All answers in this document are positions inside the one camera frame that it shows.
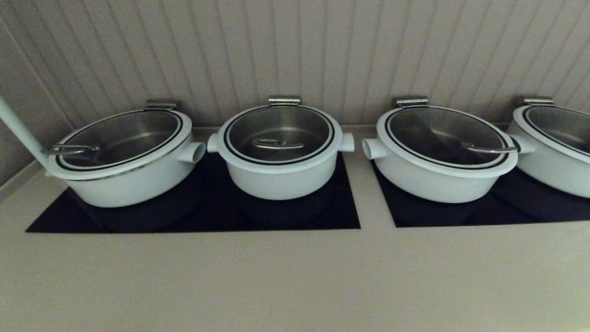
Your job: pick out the black glass cooktop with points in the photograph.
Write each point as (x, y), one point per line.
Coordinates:
(322, 212)
(507, 212)

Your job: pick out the small white pot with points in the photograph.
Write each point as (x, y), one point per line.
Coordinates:
(281, 182)

